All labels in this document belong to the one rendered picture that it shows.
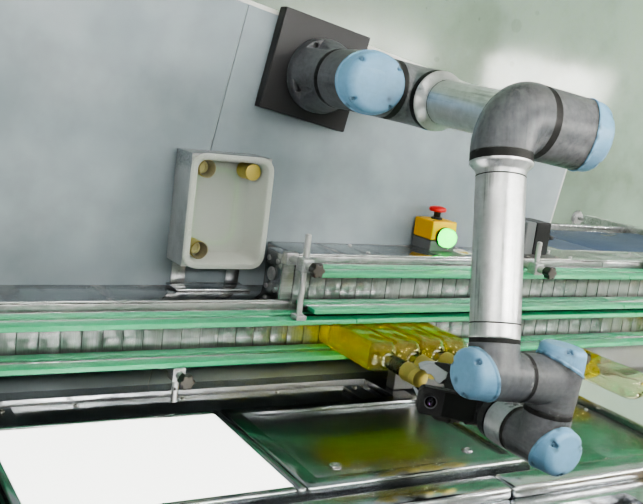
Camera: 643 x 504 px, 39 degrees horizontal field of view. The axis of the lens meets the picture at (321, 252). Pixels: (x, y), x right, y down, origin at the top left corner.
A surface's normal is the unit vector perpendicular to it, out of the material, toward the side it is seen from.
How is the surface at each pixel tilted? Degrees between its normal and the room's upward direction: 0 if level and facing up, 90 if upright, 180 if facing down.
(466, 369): 92
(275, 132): 0
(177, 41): 0
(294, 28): 2
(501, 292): 38
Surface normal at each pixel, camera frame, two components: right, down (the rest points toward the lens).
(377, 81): 0.36, 0.21
